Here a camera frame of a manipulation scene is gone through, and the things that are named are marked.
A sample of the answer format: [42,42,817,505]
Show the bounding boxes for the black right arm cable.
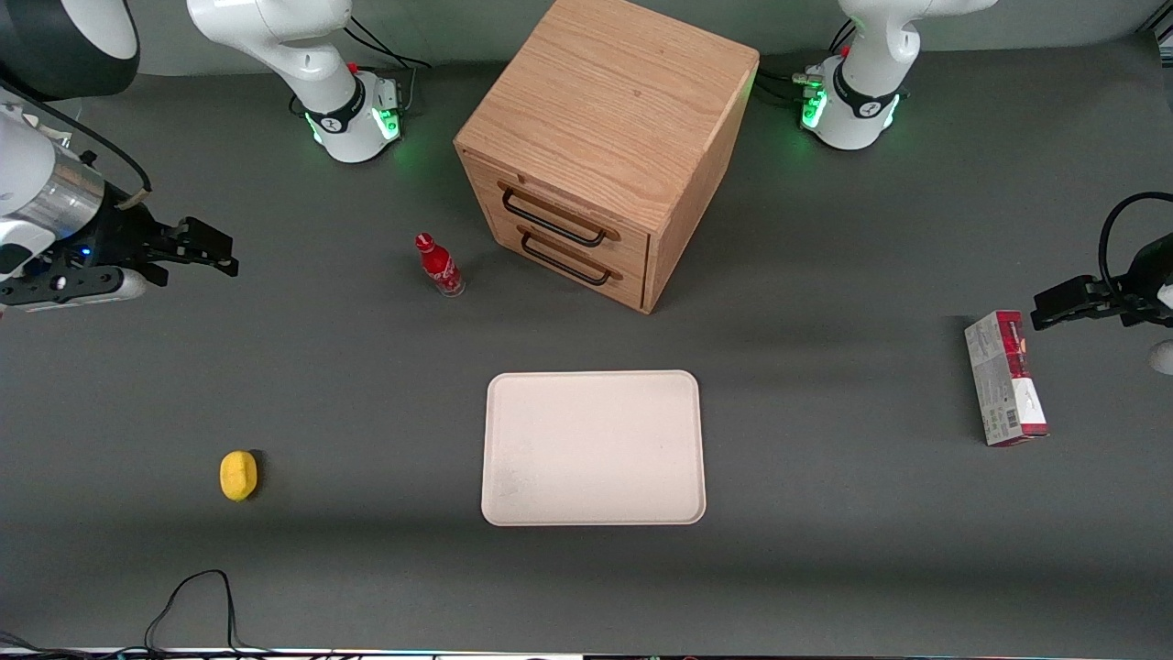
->
[0,78,153,212]

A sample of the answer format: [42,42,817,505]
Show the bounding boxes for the red coke bottle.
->
[415,232,466,299]

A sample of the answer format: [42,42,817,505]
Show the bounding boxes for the black base cables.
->
[757,16,858,109]
[345,14,433,116]

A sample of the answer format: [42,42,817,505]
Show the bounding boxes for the grey and red carton box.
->
[963,310,1051,448]

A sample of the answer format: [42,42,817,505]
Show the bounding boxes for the wooden drawer front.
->
[477,206,650,314]
[458,147,653,269]

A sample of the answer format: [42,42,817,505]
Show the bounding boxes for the black metal drawer handle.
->
[498,181,622,249]
[518,226,625,288]

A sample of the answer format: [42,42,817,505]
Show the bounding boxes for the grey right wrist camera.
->
[0,267,148,314]

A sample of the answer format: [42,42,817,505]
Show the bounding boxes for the black left base cables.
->
[757,16,858,109]

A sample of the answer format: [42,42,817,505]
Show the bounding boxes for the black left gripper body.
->
[1092,233,1173,329]

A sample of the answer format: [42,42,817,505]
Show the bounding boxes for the wooden drawer cabinet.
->
[453,0,761,315]

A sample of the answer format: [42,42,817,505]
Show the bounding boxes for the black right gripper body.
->
[85,195,181,279]

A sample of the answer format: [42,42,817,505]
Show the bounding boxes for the yellow lemon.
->
[219,450,259,503]

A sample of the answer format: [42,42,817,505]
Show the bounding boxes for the black right base cables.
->
[345,14,433,116]

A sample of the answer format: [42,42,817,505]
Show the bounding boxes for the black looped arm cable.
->
[1099,192,1173,296]

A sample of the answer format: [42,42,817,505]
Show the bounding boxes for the cream rectangular tray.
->
[480,369,707,528]

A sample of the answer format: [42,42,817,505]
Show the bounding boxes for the black cable on table edge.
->
[0,569,303,659]

